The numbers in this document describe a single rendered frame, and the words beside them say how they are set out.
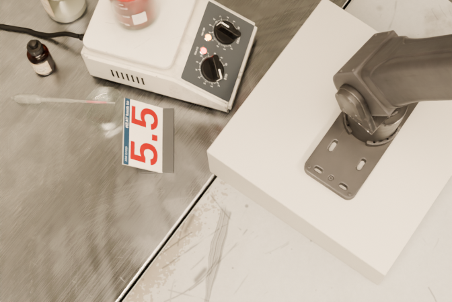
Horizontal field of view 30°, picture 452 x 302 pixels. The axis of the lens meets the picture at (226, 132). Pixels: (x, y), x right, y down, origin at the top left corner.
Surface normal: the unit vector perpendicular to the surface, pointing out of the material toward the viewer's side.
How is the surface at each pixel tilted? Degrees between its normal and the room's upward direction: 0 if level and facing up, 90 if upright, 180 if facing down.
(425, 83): 89
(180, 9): 0
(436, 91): 93
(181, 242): 0
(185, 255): 0
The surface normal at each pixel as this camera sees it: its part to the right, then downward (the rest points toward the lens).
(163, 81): -0.29, 0.89
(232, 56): 0.45, -0.19
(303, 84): 0.00, -0.31
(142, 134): 0.62, -0.30
